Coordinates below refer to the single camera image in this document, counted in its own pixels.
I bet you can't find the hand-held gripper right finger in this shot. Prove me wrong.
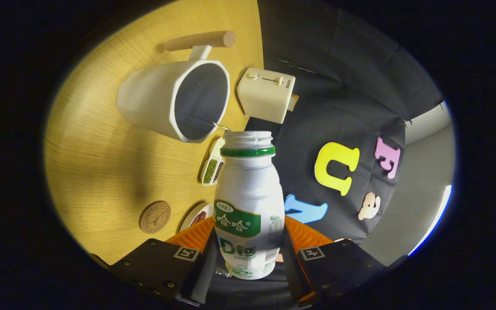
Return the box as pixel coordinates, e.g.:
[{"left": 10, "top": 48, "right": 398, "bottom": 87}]
[{"left": 280, "top": 217, "right": 408, "bottom": 306}]

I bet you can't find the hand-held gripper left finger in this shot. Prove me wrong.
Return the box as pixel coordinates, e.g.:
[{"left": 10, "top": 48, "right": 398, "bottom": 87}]
[{"left": 91, "top": 217, "right": 218, "bottom": 307}]

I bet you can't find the round cork coaster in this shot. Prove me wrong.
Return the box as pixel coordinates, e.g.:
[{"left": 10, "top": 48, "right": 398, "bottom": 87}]
[{"left": 139, "top": 201, "right": 171, "bottom": 234}]

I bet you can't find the white juice bottle green label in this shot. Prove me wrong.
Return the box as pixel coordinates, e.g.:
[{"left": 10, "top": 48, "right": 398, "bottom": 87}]
[{"left": 214, "top": 131, "right": 285, "bottom": 280}]

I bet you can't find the white cup with wooden handle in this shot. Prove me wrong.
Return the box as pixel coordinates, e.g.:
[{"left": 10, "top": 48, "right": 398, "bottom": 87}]
[{"left": 116, "top": 31, "right": 237, "bottom": 144}]

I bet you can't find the white round plate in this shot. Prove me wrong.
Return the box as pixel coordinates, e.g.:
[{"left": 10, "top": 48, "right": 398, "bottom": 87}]
[{"left": 179, "top": 203, "right": 214, "bottom": 233}]

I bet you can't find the brown meat slice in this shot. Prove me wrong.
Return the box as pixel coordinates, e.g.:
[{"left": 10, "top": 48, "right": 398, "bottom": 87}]
[{"left": 190, "top": 210, "right": 208, "bottom": 228}]

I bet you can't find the white divided dish with beans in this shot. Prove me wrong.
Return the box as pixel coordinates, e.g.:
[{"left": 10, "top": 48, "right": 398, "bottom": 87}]
[{"left": 200, "top": 137, "right": 227, "bottom": 186}]

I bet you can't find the wooden table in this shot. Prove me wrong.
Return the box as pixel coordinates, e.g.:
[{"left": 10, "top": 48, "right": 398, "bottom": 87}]
[{"left": 43, "top": 0, "right": 266, "bottom": 265}]

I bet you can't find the cream toaster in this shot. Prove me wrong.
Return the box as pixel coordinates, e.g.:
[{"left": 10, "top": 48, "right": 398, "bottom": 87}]
[{"left": 237, "top": 68, "right": 296, "bottom": 124}]

